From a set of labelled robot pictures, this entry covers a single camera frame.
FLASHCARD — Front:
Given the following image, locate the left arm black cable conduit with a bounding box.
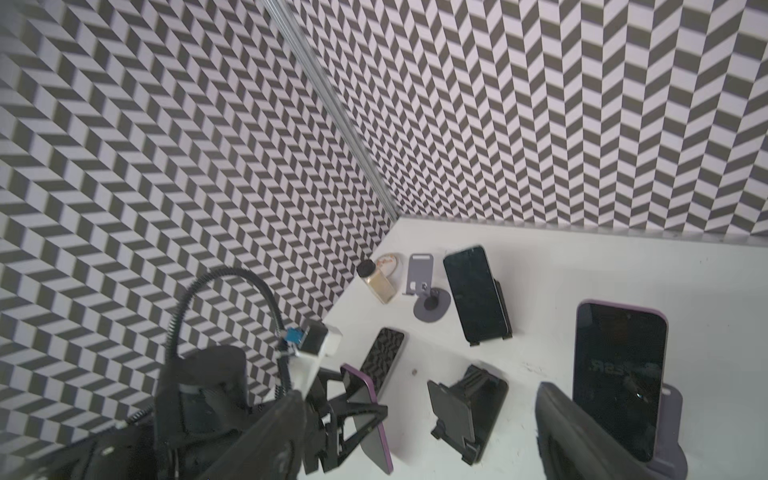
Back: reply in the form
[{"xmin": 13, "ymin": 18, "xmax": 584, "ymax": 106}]
[{"xmin": 113, "ymin": 265, "xmax": 293, "ymax": 433}]

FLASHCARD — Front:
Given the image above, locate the silver aluminium corner post left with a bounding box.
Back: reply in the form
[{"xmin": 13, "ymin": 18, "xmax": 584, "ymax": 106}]
[{"xmin": 264, "ymin": 0, "xmax": 400, "ymax": 222}]

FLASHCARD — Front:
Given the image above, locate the black folding phone stand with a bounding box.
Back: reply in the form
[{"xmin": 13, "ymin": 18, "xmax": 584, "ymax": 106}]
[{"xmin": 467, "ymin": 279, "xmax": 513, "ymax": 345}]

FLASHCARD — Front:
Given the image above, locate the spice jar with black lid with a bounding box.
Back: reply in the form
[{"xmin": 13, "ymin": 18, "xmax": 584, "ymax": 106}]
[{"xmin": 356, "ymin": 259, "xmax": 396, "ymax": 304}]

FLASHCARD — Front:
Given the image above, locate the grey round stand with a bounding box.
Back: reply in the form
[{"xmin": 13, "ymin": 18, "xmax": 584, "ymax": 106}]
[
  {"xmin": 645, "ymin": 384, "xmax": 688, "ymax": 480},
  {"xmin": 405, "ymin": 253, "xmax": 451, "ymax": 323}
]

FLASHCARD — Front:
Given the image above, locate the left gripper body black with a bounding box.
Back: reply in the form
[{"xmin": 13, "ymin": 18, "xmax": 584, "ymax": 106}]
[{"xmin": 303, "ymin": 368, "xmax": 342, "ymax": 474}]

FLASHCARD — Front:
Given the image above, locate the purple edged phone black stand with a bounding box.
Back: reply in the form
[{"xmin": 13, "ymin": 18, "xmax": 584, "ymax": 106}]
[{"xmin": 341, "ymin": 364, "xmax": 394, "ymax": 475}]

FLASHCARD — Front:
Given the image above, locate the white packing tape roll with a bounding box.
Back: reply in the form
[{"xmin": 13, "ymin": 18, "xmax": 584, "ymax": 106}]
[{"xmin": 375, "ymin": 253, "xmax": 400, "ymax": 278}]

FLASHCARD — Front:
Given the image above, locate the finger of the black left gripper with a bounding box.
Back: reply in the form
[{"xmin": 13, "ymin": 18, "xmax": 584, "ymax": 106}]
[{"xmin": 330, "ymin": 398, "xmax": 388, "ymax": 470}]

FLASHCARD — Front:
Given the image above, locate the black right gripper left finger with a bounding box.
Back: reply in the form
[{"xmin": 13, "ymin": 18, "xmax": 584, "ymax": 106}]
[{"xmin": 197, "ymin": 390, "xmax": 306, "ymax": 480}]

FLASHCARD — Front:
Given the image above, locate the teal phone on black stand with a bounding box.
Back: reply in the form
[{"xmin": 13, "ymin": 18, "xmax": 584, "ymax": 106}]
[{"xmin": 443, "ymin": 245, "xmax": 495, "ymax": 346}]

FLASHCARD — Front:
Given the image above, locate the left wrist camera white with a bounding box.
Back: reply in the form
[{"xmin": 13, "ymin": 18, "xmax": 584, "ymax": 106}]
[{"xmin": 283, "ymin": 320, "xmax": 343, "ymax": 398}]

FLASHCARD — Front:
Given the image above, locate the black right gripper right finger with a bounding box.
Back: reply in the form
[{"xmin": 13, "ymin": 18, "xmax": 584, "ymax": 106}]
[{"xmin": 535, "ymin": 382, "xmax": 653, "ymax": 479}]

